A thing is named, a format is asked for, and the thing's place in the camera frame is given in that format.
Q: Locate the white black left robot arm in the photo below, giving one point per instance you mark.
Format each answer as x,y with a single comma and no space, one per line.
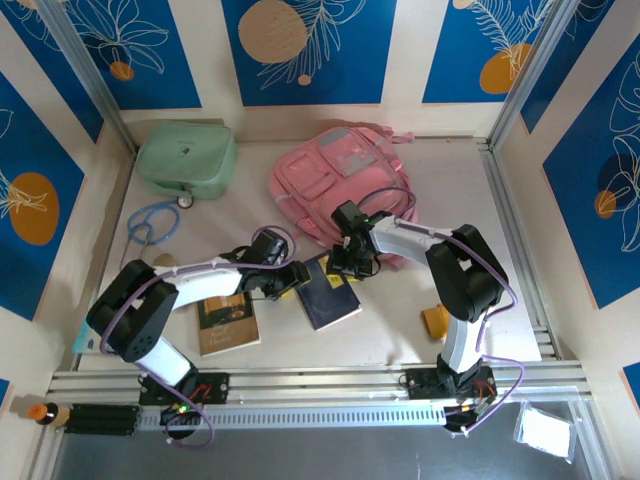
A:
130,310

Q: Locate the clear plastic bag white packet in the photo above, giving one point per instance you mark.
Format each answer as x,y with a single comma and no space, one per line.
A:
545,432

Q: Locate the mint green zip pouch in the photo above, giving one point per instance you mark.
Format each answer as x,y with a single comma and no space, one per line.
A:
185,160

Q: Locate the aluminium frame post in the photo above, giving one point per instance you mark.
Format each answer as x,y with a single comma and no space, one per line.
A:
87,75
531,75

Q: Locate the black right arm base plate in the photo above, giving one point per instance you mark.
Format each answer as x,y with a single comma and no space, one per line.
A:
422,385

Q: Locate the aluminium side rail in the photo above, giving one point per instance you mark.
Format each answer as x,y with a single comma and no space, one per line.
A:
505,200

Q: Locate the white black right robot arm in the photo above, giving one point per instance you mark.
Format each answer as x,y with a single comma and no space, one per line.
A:
465,275

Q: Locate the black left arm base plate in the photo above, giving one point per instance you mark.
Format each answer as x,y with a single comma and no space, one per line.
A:
220,387

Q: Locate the beige round disc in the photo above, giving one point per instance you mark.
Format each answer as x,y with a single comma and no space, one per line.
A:
163,260

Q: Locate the aluminium mounting rail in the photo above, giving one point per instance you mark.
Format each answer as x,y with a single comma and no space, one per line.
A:
320,382

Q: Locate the teal tissue packet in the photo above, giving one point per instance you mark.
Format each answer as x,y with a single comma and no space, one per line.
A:
82,342

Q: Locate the navy book yellow label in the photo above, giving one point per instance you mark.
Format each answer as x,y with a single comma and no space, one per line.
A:
330,305

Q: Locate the yellow orange box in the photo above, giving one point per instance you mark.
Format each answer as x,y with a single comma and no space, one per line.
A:
434,322

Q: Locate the blue stethoscope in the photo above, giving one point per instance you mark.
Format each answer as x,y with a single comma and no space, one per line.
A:
186,201

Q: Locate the brown book gold cover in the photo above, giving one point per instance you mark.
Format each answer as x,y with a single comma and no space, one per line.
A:
227,330

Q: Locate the black ribbed block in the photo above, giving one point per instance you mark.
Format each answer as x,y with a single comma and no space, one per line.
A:
100,419

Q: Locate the pink student backpack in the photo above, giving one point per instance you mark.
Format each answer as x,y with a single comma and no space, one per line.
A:
310,175

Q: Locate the brown bottle orange cap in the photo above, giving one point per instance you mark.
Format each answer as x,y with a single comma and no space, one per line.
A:
50,414

